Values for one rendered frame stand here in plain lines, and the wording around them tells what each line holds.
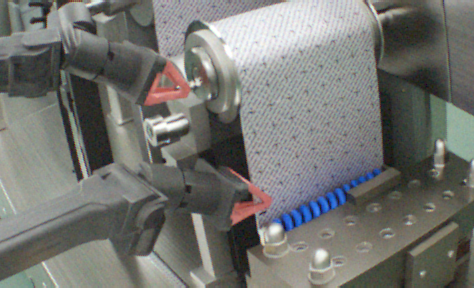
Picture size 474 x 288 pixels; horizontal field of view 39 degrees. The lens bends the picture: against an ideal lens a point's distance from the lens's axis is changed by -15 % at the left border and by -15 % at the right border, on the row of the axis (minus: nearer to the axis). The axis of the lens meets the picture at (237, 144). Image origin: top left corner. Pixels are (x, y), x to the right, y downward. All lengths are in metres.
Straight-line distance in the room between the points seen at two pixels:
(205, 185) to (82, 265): 0.40
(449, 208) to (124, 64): 0.51
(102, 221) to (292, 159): 0.33
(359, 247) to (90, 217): 0.38
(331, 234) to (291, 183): 0.10
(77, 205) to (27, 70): 0.19
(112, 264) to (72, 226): 0.49
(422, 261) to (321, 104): 0.28
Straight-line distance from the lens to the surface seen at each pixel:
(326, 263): 0.95
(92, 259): 1.33
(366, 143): 1.16
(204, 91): 1.02
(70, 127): 1.44
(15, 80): 0.94
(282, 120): 1.04
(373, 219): 1.07
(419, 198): 1.11
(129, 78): 0.96
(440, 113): 1.48
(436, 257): 1.05
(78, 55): 0.92
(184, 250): 1.30
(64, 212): 0.81
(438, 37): 1.11
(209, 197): 0.99
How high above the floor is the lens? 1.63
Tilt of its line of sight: 27 degrees down
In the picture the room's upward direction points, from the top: 9 degrees counter-clockwise
